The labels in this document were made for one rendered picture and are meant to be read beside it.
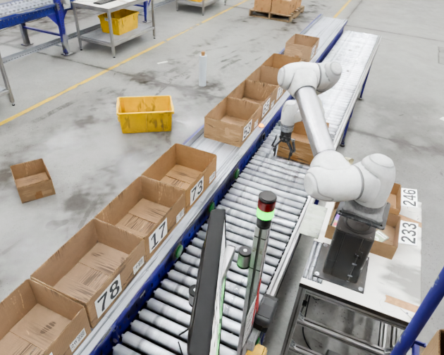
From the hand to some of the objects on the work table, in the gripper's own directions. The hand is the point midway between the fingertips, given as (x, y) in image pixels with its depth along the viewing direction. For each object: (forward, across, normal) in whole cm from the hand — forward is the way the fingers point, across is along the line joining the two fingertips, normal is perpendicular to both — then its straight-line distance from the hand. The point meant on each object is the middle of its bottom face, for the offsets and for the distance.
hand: (282, 155), depth 271 cm
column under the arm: (+11, +58, -73) cm, 94 cm away
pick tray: (+11, +64, -41) cm, 77 cm away
